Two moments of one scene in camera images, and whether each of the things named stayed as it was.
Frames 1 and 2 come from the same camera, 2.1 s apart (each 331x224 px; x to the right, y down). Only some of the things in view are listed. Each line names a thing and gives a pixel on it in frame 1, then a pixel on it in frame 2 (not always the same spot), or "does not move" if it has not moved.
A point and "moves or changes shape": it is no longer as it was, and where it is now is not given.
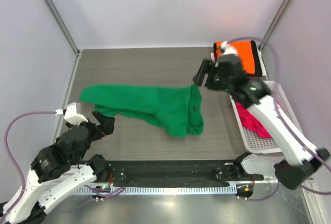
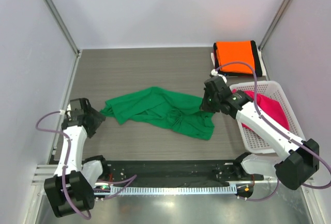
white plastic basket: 253,143 does not move
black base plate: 179,173 does not move
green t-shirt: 177,110 moves or changes shape
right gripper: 211,68 → 204,106
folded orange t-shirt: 245,54 does not move
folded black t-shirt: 257,67 does not move
